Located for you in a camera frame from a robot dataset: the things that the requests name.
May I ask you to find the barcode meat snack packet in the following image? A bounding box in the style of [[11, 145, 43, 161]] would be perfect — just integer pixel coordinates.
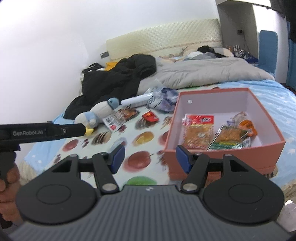
[[102, 106, 139, 132]]

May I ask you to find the blue curtain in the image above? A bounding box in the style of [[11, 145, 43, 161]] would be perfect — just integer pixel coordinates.
[[286, 22, 295, 90]]

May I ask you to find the small red foil snack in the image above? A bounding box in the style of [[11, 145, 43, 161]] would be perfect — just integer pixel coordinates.
[[142, 111, 159, 123]]

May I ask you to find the grey blanket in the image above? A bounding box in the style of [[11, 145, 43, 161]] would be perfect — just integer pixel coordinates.
[[137, 57, 274, 95]]

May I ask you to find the white cylinder tube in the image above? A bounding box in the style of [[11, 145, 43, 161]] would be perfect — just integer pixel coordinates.
[[120, 92, 153, 108]]

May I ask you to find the clear blue plastic bag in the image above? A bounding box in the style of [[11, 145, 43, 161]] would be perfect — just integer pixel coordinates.
[[145, 79, 179, 113]]

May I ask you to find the cream quilted headboard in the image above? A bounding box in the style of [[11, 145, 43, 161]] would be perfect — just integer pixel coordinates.
[[106, 19, 223, 61]]

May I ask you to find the green white cracker snack pack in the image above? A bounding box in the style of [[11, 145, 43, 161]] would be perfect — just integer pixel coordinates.
[[207, 126, 248, 151]]

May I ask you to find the orange clear noodle snack bag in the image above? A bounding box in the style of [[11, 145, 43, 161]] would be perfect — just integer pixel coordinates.
[[226, 111, 258, 148]]

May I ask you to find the blue bed sheet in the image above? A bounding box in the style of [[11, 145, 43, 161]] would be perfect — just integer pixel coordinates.
[[20, 80, 295, 189]]

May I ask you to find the blue chair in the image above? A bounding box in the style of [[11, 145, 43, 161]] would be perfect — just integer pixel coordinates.
[[257, 30, 278, 76]]

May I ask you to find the fruit print mat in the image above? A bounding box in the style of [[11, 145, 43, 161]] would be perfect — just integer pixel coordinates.
[[45, 106, 173, 187]]

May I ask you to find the person's left hand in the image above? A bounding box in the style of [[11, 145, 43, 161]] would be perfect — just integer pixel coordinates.
[[0, 163, 22, 222]]

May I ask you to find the pile of clothes on bed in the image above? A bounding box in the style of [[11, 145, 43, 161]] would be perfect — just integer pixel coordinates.
[[182, 45, 234, 61]]

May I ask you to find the white blue plush duck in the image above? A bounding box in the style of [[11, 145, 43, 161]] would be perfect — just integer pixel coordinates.
[[74, 97, 120, 135]]

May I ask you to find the red yellow tofu snack pack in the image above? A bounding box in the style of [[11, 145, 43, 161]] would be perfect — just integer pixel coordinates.
[[180, 113, 214, 150]]

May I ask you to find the black jacket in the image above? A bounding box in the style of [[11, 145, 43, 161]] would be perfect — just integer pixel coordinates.
[[64, 54, 157, 120]]

